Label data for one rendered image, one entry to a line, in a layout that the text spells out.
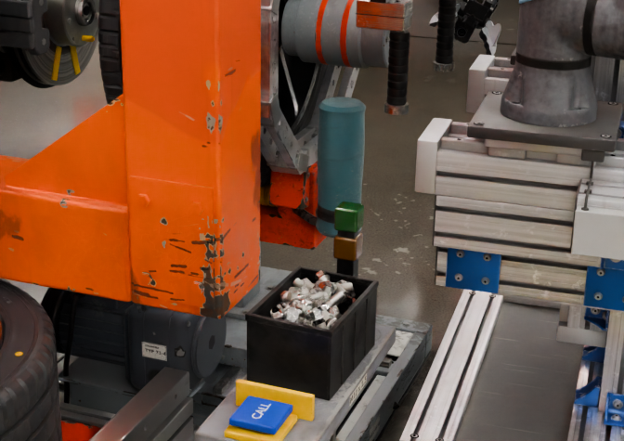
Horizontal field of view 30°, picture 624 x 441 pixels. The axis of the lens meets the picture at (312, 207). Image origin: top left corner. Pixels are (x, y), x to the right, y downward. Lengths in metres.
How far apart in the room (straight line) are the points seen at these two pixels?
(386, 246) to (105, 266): 1.69
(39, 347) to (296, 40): 0.81
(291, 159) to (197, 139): 0.52
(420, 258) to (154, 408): 1.66
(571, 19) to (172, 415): 0.89
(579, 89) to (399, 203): 2.01
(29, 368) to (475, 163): 0.75
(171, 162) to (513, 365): 0.94
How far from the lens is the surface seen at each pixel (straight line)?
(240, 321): 2.48
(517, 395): 2.29
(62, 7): 2.41
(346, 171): 2.19
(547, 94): 1.82
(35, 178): 1.92
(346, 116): 2.16
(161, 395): 1.89
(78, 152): 1.86
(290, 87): 2.46
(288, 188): 2.32
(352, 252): 1.90
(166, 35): 1.71
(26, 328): 1.87
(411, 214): 3.72
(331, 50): 2.24
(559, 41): 1.81
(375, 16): 2.06
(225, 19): 1.69
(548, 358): 2.44
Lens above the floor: 1.33
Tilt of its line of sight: 21 degrees down
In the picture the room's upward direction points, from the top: 1 degrees clockwise
